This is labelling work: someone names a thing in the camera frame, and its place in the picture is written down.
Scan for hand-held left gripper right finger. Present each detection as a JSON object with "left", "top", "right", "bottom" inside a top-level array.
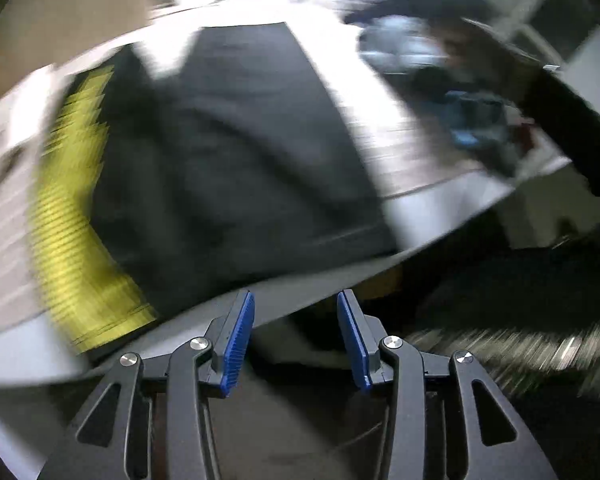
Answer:
[{"left": 336, "top": 290, "right": 561, "bottom": 480}]

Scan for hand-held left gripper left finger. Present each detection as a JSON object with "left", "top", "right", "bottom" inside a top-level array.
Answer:
[{"left": 37, "top": 290, "right": 257, "bottom": 480}]

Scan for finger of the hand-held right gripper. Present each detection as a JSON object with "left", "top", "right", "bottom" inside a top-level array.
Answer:
[{"left": 445, "top": 91, "right": 503, "bottom": 150}]

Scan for dark grey yellow-striped garment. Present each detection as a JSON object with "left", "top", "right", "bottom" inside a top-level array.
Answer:
[{"left": 27, "top": 22, "right": 402, "bottom": 357}]

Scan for person's right forearm dark sleeve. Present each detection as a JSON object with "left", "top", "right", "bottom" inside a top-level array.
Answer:
[{"left": 515, "top": 57, "right": 600, "bottom": 203}]

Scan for person's right hand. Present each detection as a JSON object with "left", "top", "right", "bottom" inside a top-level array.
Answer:
[{"left": 427, "top": 15, "right": 528, "bottom": 108}]

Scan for pale blue cloth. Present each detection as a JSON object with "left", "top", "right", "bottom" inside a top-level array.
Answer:
[{"left": 357, "top": 14, "right": 448, "bottom": 78}]

